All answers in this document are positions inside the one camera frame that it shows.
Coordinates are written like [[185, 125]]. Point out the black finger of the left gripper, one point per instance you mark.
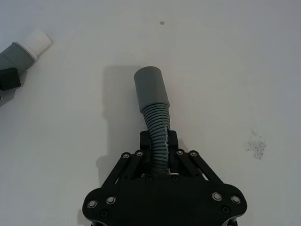
[[9, 80]]

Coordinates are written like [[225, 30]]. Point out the grey tube with white end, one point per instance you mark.
[[21, 55]]

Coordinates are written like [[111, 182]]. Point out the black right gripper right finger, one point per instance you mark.
[[188, 164]]

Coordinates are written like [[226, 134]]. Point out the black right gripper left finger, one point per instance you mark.
[[131, 164]]

